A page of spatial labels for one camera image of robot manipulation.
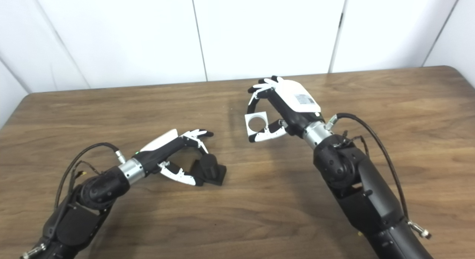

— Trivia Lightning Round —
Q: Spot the black peg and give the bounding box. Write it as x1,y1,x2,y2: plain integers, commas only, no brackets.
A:
190,153,227,186

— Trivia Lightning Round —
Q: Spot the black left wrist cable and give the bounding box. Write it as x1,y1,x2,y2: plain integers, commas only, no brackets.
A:
54,142,127,211

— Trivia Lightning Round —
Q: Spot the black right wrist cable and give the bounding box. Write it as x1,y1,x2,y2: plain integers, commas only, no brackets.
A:
326,113,432,239

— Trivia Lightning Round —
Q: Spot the black and white left hand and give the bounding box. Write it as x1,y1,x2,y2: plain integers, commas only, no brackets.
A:
135,129,214,186

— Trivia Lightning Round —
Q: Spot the white square piece with hole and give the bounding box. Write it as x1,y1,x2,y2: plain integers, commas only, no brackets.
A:
245,111,268,138

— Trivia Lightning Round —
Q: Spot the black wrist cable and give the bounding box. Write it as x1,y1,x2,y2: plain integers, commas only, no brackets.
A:
54,142,127,211
326,113,432,239

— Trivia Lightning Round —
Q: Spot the black and white right hand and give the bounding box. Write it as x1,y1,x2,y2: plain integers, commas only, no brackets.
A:
248,76,321,142

